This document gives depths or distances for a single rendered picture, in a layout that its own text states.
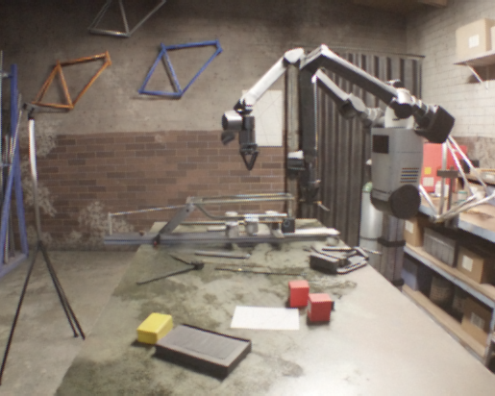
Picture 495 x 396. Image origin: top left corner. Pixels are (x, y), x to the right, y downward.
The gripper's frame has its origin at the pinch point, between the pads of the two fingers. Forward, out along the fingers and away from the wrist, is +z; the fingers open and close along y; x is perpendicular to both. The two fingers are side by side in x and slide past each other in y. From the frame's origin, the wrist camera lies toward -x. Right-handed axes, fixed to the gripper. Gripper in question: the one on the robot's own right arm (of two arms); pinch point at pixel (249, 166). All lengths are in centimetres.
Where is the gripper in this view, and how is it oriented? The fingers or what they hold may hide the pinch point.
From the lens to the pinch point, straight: 149.4
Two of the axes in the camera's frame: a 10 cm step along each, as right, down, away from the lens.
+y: 0.6, 1.7, -9.8
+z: 0.3, 9.9, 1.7
